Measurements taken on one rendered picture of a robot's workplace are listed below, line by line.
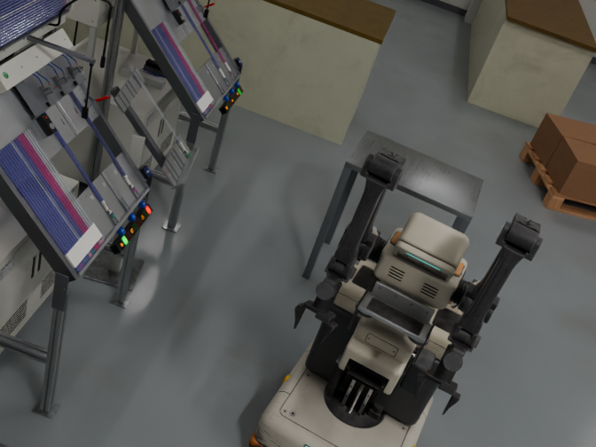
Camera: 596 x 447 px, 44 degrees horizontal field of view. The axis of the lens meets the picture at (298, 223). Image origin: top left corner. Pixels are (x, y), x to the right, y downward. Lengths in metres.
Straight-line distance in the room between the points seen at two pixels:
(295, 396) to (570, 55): 4.93
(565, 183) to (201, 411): 3.65
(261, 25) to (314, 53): 0.44
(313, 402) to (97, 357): 1.01
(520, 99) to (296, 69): 2.66
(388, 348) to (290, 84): 3.24
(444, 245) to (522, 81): 5.06
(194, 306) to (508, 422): 1.71
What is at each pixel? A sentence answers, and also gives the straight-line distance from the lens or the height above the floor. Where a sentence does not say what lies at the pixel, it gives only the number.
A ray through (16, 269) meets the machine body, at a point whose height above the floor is 0.49.
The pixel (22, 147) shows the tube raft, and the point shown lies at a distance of 2.79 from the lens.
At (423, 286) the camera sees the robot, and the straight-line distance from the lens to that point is 2.51.
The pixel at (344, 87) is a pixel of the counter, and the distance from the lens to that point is 5.51.
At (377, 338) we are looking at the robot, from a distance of 2.69.
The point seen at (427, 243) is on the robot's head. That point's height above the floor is 1.34.
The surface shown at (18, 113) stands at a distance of 2.86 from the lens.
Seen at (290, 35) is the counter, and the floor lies 0.68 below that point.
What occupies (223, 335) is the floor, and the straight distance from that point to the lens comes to 3.72.
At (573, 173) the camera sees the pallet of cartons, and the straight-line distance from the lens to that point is 6.00.
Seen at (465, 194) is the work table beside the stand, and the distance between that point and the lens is 3.95.
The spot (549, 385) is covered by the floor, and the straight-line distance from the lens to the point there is 4.39.
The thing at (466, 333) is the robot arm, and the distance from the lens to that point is 2.28.
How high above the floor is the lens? 2.57
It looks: 34 degrees down
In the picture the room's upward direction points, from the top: 20 degrees clockwise
